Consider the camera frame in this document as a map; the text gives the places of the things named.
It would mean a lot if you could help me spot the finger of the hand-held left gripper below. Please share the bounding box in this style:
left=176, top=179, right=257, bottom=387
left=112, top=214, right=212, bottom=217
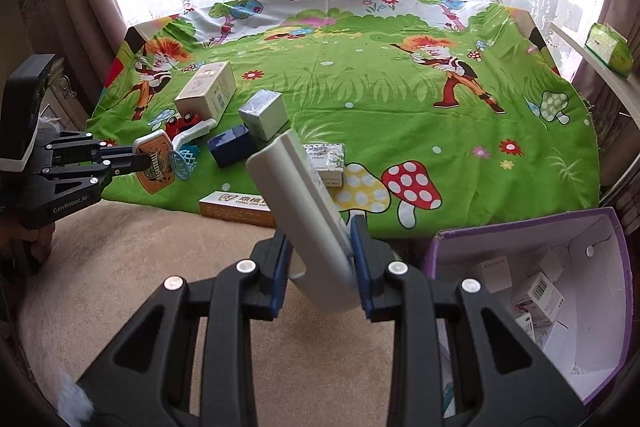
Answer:
left=45, top=132, right=151, bottom=160
left=40, top=158, right=166, bottom=188

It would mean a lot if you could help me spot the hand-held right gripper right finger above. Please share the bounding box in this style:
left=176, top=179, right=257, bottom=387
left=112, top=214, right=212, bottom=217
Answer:
left=350, top=214, right=588, bottom=427

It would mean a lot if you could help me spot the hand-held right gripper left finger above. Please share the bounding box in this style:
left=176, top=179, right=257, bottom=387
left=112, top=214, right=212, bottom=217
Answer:
left=75, top=232, right=293, bottom=427

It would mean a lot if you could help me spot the white plastic holder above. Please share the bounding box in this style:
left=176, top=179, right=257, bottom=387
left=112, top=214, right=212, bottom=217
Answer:
left=246, top=128, right=361, bottom=315

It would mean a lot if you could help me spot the white box with pink lettering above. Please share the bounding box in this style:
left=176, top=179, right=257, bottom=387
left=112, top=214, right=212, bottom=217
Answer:
left=467, top=255, right=513, bottom=295

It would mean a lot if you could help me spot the white box with barcode label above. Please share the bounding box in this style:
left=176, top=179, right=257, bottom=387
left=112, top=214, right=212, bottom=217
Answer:
left=510, top=272, right=566, bottom=323

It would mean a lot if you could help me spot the purple cardboard box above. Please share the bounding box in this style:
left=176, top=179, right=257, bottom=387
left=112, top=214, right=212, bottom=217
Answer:
left=422, top=207, right=635, bottom=405

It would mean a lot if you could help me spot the person's left hand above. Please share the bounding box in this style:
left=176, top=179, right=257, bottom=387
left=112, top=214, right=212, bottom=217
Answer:
left=20, top=222, right=57, bottom=264

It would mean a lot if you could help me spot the red toy car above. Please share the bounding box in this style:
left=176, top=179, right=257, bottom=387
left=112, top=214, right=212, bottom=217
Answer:
left=165, top=111, right=203, bottom=138

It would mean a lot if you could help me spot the long orange box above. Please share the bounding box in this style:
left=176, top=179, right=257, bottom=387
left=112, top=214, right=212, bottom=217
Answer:
left=198, top=191, right=278, bottom=228

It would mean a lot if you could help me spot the beige towel cushion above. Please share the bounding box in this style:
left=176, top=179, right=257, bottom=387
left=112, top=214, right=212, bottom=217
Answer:
left=15, top=202, right=441, bottom=427

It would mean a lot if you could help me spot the white ornate cabinet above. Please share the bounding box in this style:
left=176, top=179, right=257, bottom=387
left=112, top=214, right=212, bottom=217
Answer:
left=47, top=67, right=83, bottom=128

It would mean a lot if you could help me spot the dark small box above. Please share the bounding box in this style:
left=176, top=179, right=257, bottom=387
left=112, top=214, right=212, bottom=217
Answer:
left=207, top=125, right=258, bottom=168

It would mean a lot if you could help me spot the beige flower print box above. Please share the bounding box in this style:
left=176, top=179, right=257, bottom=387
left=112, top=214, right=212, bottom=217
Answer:
left=174, top=61, right=237, bottom=120

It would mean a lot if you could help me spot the shrink-wrapped green print box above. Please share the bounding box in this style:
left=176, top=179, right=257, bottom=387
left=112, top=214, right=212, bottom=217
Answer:
left=302, top=143, right=347, bottom=188

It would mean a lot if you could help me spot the shrink-wrapped white box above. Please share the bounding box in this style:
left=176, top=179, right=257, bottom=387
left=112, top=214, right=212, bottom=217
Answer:
left=239, top=89, right=291, bottom=142

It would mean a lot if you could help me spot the green cartoon printed tablecloth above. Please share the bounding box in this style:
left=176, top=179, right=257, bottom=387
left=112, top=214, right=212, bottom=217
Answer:
left=85, top=0, right=601, bottom=230

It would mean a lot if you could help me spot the white window ledge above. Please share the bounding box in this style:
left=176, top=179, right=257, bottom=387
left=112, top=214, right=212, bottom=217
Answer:
left=550, top=22, right=640, bottom=132

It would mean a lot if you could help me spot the green tissue box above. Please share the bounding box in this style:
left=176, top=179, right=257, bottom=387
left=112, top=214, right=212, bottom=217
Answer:
left=585, top=23, right=633, bottom=80

